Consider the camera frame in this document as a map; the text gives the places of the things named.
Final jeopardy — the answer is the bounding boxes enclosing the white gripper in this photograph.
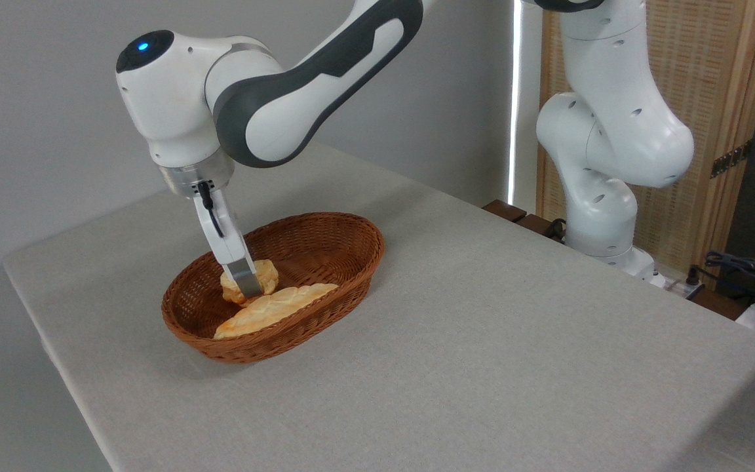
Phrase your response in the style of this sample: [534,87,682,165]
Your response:
[193,188,264,298]

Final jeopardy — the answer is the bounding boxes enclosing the round bread roll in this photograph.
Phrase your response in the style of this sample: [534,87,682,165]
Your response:
[220,259,280,307]

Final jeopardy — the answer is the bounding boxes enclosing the long braided bread loaf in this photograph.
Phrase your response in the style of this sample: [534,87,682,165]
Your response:
[213,283,339,340]

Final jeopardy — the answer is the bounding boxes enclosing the brown wicker oval basket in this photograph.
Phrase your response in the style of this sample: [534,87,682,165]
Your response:
[161,212,385,364]

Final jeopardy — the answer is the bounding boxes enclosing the grey tablecloth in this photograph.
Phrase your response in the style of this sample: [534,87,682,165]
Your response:
[3,143,755,472]

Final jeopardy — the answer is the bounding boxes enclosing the white power strip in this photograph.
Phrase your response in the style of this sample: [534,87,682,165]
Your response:
[653,272,706,300]

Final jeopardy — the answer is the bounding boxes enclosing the metal screen hinge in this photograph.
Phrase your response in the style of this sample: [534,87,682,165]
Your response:
[710,140,753,179]

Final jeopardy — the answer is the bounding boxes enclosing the wooden rattan folding screen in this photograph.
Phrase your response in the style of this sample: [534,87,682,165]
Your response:
[536,0,755,283]

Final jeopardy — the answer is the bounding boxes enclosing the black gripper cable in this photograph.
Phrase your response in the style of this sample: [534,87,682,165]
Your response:
[197,182,225,239]

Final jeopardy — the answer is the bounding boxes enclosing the blue and black cable bundle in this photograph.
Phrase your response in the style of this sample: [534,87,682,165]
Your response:
[704,250,755,310]

